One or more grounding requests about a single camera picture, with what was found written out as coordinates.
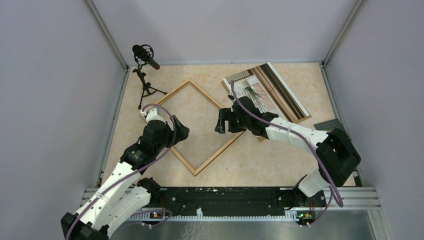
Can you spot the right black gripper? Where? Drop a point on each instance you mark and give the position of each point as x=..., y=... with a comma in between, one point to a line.
x=226, y=114

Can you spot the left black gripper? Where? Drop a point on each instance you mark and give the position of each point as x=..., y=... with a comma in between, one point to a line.
x=182, y=131

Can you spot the wooden picture frame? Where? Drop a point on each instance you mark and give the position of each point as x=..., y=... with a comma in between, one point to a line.
x=197, y=110

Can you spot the brown cardboard backing board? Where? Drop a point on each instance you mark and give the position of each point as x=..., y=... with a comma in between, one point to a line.
x=289, y=136

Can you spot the printed photo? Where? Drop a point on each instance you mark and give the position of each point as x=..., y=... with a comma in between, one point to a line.
x=268, y=91

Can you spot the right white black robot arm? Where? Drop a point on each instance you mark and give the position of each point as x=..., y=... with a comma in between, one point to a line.
x=335, y=153

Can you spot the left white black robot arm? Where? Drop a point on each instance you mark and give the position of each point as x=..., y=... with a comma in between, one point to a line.
x=124, y=192

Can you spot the dark grey mat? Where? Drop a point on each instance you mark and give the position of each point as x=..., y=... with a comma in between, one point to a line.
x=330, y=125

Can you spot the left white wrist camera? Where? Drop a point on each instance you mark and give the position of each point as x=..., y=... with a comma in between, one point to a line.
x=151, y=115

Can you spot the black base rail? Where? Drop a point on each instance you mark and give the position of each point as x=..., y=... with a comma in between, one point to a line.
x=234, y=201

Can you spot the aluminium front rail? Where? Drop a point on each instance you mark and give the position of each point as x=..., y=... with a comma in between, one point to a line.
x=353, y=198

